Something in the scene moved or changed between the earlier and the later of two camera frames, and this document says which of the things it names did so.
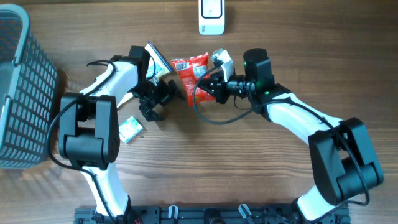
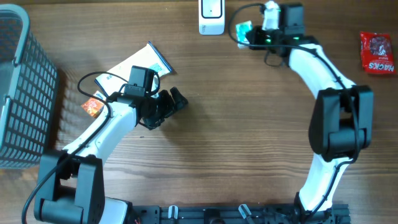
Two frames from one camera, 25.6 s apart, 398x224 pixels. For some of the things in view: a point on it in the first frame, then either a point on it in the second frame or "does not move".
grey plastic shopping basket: x=28 y=92 does not move
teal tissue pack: x=129 y=129 to x=242 y=40
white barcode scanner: x=211 y=17 does not move
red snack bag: x=190 y=71 to x=377 y=53
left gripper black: x=147 y=108 to x=170 y=107
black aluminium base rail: x=203 y=214 does not move
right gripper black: x=217 y=88 to x=254 y=35
